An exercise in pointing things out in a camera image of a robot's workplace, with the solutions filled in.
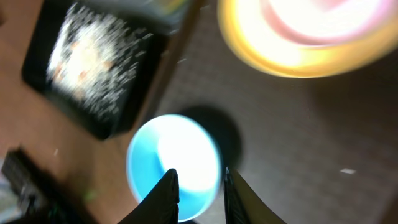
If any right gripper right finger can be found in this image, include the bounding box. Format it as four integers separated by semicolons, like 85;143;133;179
224;168;286;224

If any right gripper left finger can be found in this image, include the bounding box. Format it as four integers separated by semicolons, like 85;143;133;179
118;169;180;224

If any light blue bowl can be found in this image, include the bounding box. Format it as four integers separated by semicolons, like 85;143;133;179
126;114;222;223

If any pink bowl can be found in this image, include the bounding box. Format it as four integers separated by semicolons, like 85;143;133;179
259;0;397;46

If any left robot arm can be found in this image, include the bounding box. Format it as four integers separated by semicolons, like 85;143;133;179
1;148;96;224

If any black waste tray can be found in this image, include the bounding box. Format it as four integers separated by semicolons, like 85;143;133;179
22;1;167;140

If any brown serving tray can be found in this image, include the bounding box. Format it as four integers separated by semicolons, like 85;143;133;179
124;0;398;224

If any spilled rice pile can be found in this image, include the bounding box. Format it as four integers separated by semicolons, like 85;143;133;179
47;3;154;121

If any yellow plate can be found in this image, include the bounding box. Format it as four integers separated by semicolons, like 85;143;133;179
217;0;397;78

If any clear plastic bin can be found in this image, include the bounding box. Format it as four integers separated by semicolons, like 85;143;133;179
83;0;193;35

